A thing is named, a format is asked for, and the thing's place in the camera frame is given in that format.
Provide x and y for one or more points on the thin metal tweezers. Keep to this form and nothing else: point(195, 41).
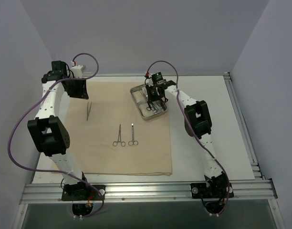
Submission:
point(89, 106)

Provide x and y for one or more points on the beige cloth wrap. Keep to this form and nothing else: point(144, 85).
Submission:
point(91, 142)

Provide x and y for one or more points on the metal instrument tray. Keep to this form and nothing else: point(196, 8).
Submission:
point(139, 96)

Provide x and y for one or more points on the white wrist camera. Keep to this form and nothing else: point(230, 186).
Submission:
point(149, 78)
point(77, 69)

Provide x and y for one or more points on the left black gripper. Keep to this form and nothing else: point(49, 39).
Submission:
point(74, 86)

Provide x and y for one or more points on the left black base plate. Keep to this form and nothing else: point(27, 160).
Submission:
point(81, 191)

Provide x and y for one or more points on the aluminium frame rail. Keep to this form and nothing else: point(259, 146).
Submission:
point(148, 192)

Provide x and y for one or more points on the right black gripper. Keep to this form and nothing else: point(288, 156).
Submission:
point(154, 89)

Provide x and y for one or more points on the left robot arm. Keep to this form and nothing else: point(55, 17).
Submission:
point(47, 130)

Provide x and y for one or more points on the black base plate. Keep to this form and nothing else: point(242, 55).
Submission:
point(207, 190)
point(81, 191)

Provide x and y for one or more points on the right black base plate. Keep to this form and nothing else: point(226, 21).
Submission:
point(207, 190)

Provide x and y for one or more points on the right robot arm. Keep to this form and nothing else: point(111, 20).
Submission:
point(198, 125)

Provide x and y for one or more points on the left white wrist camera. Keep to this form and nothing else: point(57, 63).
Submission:
point(77, 69)

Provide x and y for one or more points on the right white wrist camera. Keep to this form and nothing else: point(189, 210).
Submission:
point(149, 78)

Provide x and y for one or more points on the surgical forceps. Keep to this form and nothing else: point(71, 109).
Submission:
point(119, 140)

